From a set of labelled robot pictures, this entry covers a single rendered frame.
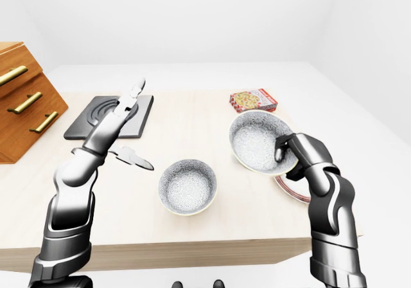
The silver robot left hand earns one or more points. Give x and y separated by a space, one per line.
110 127

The silver robot right hand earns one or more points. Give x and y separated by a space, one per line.
305 154

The large patterned grey bowl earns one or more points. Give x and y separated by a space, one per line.
257 140

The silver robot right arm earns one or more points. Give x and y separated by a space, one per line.
334 217

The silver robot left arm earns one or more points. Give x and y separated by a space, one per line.
69 211

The flat dark stove plate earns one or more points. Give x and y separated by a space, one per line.
106 119

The white plate with red rings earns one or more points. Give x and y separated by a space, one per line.
293 190

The small patterned grey bowl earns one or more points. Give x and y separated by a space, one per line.
187 186

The wooden cabinet drawer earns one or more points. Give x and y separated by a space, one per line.
13 64
38 133
35 95

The red printed food box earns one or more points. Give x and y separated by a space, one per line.
253 100

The wooden cabinet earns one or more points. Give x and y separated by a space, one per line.
22 108

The small dark rounded shape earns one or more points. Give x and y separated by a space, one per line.
177 284
218 283

